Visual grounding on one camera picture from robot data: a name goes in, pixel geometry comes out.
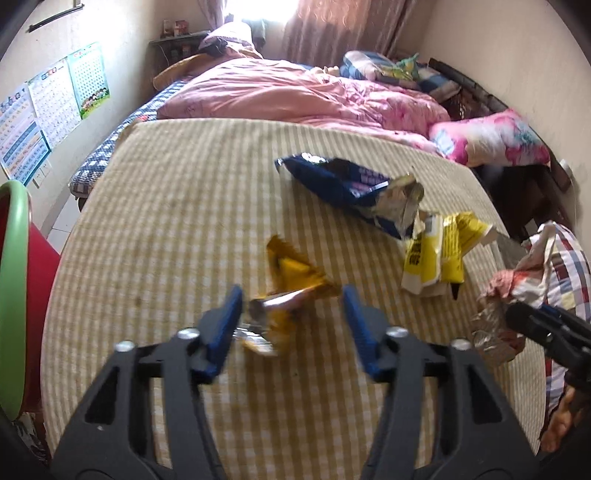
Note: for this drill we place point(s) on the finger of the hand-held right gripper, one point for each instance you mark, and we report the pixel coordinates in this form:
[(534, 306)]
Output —
[(570, 355), (526, 318)]

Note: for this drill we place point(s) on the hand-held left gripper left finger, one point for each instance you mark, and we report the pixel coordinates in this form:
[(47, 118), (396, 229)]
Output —
[(226, 323)]

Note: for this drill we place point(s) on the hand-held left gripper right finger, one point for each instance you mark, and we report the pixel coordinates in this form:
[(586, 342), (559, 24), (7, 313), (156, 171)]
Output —
[(358, 323)]

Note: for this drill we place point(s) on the pink and silver wrapper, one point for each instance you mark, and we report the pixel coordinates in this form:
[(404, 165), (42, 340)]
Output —
[(494, 332)]

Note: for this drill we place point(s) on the golden yellow wrapper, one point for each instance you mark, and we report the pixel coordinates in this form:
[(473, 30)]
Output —
[(295, 277)]

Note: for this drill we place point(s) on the red bin with green rim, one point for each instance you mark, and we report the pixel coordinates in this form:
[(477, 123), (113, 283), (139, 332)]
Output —
[(14, 277)]

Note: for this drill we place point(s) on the person's right hand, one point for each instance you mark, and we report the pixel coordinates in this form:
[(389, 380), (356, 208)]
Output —
[(558, 415)]

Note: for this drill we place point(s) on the plaid cloth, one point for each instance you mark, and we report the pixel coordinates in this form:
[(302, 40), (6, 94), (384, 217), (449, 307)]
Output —
[(575, 277)]

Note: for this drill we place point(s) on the bright yellow wrapper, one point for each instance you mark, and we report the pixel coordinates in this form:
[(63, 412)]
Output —
[(429, 258)]

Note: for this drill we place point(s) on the yellow checked mat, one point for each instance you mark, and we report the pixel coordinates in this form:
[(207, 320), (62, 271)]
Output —
[(184, 207)]

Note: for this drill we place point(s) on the blue snack bag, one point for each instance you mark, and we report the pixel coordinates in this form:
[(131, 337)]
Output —
[(332, 182)]

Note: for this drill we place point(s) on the pink floral pillow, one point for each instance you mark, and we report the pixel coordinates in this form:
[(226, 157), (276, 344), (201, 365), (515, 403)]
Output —
[(489, 138)]

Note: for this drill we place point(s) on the blue checked bedsheet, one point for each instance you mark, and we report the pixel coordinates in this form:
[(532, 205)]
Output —
[(106, 152)]

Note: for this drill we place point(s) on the dark wooden headboard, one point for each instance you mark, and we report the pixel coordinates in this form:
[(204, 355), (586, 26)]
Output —
[(466, 99)]

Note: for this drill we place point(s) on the pink quilt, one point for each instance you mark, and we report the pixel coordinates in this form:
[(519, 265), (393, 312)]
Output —
[(277, 92)]

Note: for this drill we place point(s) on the tan cushion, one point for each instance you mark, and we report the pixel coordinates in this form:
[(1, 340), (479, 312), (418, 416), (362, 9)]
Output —
[(178, 71)]

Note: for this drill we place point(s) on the blue plaid pillow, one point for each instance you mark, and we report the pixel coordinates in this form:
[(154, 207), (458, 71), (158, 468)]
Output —
[(369, 67)]

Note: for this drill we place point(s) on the green plastic bag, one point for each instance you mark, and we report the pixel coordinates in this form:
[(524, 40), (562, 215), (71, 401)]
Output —
[(406, 67)]

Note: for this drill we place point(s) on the dark wooden shelf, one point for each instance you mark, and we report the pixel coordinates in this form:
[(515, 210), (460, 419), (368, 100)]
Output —
[(178, 48)]

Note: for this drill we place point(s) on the purple pillow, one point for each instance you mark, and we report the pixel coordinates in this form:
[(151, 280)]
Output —
[(231, 39)]

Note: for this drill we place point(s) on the brown curtain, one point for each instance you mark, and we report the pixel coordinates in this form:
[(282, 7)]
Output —
[(341, 27)]

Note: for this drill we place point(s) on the small jars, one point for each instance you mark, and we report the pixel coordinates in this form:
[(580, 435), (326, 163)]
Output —
[(175, 28)]

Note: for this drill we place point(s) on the green bordered wall poster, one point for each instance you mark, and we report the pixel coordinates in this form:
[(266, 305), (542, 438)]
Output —
[(90, 81)]

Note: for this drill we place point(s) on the blue chart wall poster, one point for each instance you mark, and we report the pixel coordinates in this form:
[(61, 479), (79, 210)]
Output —
[(21, 134)]

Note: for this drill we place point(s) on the white chart wall poster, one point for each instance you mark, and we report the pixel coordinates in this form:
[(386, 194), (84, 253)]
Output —
[(53, 104)]

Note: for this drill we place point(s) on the black wall rail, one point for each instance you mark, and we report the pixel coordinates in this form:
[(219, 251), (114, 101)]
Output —
[(55, 17)]

